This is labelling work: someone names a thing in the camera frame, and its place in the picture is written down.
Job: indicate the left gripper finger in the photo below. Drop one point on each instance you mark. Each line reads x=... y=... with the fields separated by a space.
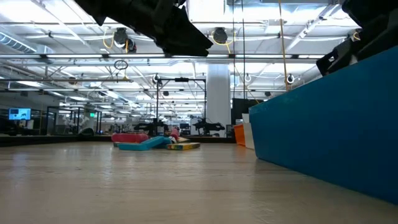
x=183 y=40

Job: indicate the black background robot arm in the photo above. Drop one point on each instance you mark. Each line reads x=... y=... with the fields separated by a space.
x=208 y=126
x=150 y=127

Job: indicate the teal plastic tray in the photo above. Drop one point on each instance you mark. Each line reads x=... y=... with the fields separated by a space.
x=326 y=140

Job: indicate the blue lit computer monitor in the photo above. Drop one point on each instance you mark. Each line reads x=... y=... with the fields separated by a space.
x=20 y=114

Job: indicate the black cabinet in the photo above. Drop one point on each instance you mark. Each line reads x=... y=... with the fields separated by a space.
x=241 y=109

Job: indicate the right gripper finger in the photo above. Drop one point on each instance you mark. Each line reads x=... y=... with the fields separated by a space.
x=337 y=59

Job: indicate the white plastic tray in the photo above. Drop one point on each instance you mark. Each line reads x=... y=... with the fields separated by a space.
x=248 y=133

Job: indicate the orange plastic tray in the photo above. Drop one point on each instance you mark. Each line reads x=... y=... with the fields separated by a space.
x=239 y=135

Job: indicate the black gantry frame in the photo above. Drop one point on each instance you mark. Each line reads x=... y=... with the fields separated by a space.
x=157 y=102

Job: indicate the black glass enclosure frame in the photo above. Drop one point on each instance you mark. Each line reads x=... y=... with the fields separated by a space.
x=77 y=107

